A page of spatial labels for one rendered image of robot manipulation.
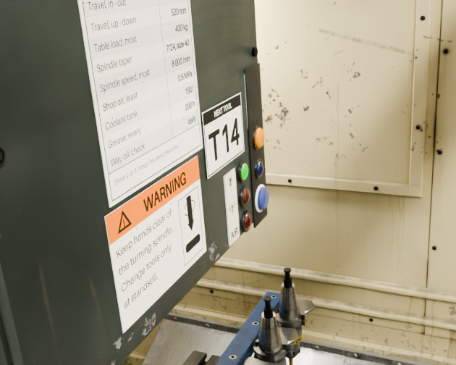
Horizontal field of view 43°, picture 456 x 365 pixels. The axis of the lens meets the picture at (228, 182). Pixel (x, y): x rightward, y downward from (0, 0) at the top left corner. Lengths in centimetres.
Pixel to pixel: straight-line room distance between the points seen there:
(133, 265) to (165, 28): 20
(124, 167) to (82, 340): 13
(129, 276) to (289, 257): 115
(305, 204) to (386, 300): 33
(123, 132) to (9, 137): 12
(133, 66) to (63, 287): 18
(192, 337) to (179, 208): 132
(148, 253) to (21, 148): 18
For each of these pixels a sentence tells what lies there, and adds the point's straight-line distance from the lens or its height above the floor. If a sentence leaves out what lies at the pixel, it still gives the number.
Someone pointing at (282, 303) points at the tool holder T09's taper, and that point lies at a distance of 118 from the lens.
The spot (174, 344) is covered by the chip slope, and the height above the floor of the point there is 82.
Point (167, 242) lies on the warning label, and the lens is 54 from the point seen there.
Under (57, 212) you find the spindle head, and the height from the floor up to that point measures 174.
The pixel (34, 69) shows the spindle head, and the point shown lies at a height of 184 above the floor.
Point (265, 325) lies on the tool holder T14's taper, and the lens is 108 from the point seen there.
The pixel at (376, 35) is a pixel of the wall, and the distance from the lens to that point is 137.
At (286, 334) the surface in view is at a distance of 117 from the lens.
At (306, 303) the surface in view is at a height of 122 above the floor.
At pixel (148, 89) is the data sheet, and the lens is 49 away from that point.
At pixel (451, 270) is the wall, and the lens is 152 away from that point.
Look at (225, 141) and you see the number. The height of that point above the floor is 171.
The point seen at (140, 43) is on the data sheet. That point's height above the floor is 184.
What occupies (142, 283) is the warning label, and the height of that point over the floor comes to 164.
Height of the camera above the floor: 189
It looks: 20 degrees down
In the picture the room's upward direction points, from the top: 4 degrees counter-clockwise
